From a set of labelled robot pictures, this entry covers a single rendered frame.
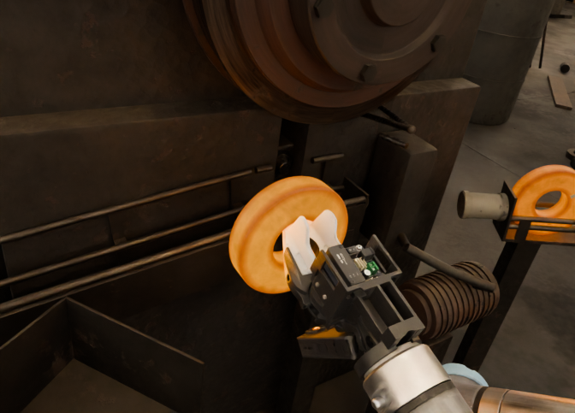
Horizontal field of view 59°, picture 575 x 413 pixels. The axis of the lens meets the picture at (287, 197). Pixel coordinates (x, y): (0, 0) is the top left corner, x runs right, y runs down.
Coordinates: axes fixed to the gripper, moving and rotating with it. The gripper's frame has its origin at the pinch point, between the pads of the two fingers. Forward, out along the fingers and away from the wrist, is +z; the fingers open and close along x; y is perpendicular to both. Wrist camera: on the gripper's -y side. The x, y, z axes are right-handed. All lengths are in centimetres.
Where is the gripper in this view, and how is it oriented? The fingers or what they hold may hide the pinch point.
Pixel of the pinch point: (292, 223)
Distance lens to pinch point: 62.3
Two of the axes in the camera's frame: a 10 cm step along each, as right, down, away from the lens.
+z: -4.6, -7.2, 5.3
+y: 2.5, -6.7, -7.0
